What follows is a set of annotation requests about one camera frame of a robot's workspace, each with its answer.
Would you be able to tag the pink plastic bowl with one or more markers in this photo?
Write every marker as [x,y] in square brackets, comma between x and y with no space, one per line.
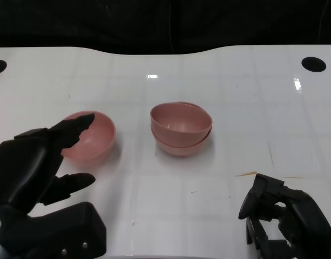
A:
[178,118]
[181,149]
[97,137]

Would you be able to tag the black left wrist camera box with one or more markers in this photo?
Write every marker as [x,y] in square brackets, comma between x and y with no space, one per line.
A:
[62,232]

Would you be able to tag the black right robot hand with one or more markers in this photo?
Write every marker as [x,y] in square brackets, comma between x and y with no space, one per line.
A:
[308,224]

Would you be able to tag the black backdrop curtain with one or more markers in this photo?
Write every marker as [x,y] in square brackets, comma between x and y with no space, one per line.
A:
[100,21]

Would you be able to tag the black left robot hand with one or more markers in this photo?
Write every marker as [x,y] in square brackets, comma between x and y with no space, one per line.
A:
[22,167]

